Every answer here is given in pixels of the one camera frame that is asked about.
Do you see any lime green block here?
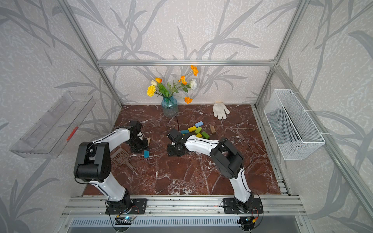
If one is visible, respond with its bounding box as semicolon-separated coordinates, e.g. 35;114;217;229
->
195;126;202;134

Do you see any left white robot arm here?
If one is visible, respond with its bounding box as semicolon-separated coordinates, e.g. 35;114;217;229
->
73;120;149;211

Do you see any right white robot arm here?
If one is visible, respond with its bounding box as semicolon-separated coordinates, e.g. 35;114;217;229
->
167;129;254;213

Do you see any light blue block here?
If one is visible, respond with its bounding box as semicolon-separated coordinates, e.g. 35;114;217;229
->
195;121;204;128

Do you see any blue glass vase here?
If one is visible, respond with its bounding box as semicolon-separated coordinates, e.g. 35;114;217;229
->
161;96;179;117

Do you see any white work glove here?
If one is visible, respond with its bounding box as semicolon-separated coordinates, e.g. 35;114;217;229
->
213;102;230;120

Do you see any artificial flower bouquet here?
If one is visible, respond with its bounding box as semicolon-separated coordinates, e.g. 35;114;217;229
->
147;65;199;99

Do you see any left green-lit circuit board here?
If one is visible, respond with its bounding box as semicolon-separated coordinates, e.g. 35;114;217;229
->
115;216;137;225

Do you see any right circuit board with connector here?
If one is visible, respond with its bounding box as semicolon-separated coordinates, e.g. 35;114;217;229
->
237;216;258;232

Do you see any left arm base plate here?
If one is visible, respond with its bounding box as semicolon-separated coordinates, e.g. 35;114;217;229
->
105;198;147;215

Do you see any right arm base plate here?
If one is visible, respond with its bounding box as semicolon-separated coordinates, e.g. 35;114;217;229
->
221;198;263;214

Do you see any clear plastic wall shelf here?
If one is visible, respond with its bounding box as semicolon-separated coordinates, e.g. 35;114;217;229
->
10;91;96;159

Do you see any white wire mesh basket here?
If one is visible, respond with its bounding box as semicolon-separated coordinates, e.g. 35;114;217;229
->
264;89;325;161

